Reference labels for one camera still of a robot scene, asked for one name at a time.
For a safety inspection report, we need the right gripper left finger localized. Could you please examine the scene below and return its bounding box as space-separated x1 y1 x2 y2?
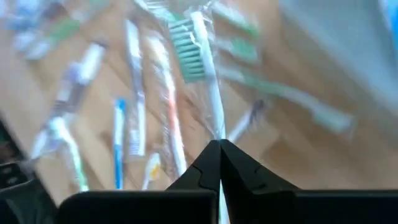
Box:
57 139 221 224

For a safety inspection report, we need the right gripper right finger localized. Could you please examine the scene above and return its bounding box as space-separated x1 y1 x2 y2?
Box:
221 139 398 224

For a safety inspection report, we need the blue toothbrush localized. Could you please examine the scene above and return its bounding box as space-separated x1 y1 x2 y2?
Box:
113 98 127 190

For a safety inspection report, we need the green toothbrush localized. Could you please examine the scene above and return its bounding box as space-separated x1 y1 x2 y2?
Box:
48 117 90 192
26 18 82 60
167 11 231 224
217 67 355 134
211 1 259 38
217 37 259 63

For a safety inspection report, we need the orange toothbrush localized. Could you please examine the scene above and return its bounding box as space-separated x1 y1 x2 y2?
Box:
146 35 188 178
142 151 162 190

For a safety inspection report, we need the purple toothbrush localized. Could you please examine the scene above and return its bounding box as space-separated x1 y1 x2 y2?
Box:
124 20 147 156
228 99 267 143
30 40 108 156

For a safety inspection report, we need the light grey plastic bin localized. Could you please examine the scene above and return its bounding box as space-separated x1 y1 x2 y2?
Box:
278 0 398 108

